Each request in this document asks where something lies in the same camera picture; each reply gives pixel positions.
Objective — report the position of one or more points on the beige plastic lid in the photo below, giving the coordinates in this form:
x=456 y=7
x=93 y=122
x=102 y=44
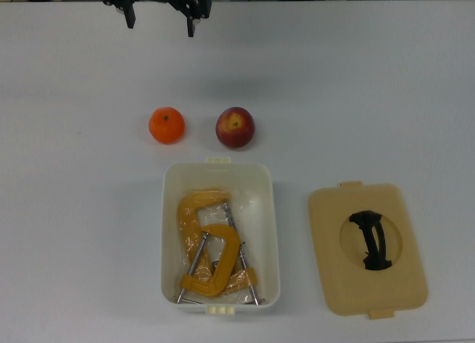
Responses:
x=334 y=276

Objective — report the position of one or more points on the large yellow C-clamp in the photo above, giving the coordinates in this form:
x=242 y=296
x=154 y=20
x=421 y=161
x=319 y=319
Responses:
x=187 y=213

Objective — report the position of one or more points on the small yellow C-clamp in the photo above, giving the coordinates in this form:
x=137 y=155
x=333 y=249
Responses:
x=226 y=254

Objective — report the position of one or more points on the orange toy fruit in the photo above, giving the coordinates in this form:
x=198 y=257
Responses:
x=167 y=125

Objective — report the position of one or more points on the red toy apple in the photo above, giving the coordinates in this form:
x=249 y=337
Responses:
x=235 y=128

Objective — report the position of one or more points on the white plastic container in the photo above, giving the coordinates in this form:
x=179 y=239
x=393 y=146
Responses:
x=174 y=224

